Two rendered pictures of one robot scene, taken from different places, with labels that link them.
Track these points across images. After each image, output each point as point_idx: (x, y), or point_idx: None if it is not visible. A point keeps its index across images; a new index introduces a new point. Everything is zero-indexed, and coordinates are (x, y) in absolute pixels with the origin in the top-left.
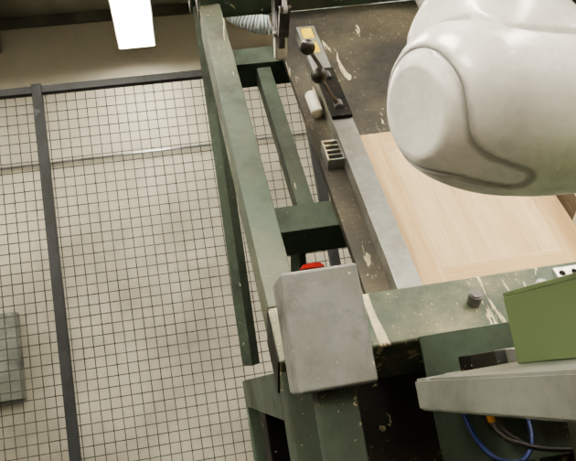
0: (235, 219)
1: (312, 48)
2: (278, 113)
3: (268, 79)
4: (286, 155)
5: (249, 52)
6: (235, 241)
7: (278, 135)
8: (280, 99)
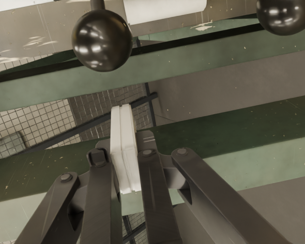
0: (36, 65)
1: (125, 25)
2: (119, 72)
3: (0, 95)
4: (243, 56)
5: None
6: (57, 62)
7: (186, 71)
8: (69, 69)
